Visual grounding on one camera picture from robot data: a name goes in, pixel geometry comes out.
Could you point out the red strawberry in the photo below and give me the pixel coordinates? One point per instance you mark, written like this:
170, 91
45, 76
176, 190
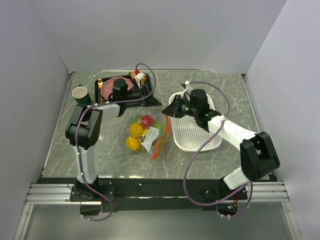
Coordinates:
147, 121

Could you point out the green grape bunch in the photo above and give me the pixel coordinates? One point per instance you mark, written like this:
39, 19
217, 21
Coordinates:
145, 150

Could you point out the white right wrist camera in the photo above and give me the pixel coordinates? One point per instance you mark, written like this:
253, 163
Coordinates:
186, 89

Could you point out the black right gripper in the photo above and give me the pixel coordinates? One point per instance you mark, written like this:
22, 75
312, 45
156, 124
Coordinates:
175, 107

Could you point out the yellow orange fruit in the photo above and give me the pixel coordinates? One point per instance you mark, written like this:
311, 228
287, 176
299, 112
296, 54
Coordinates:
136, 130

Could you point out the pink dotted plate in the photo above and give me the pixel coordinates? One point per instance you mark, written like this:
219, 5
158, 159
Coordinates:
107, 87

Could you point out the green round cabbage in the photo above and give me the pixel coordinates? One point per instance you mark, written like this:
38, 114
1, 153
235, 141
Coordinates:
138, 118

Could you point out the clear zip top bag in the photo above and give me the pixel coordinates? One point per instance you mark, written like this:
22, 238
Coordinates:
155, 140

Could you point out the small orange cup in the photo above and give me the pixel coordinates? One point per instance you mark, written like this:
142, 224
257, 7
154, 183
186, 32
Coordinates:
132, 74

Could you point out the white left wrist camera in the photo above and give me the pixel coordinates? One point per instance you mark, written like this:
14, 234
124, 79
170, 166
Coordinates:
140, 79

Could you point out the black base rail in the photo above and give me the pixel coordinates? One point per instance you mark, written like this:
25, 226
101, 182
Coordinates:
129, 194

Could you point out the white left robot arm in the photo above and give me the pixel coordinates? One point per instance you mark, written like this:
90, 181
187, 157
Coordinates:
83, 128

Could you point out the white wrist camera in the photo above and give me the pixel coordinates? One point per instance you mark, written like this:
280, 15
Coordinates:
140, 79
186, 89

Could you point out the dark green mug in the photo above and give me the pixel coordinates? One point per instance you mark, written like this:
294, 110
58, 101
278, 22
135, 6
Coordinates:
81, 95

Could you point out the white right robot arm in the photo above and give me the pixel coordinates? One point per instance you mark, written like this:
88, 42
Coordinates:
258, 156

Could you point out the yellow corn cob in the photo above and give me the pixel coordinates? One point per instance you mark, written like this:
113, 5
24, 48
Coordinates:
144, 132

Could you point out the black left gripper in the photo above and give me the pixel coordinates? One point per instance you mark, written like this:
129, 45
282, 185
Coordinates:
151, 101

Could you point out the gold fork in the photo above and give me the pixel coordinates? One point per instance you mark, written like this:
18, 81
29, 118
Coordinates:
100, 84

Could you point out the white perforated basket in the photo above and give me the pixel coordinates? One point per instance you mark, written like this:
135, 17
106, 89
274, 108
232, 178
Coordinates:
187, 135

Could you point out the green star fruit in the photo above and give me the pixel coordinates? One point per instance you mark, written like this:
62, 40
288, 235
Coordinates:
158, 126

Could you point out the black serving tray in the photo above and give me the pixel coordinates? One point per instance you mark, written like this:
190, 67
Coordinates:
147, 87

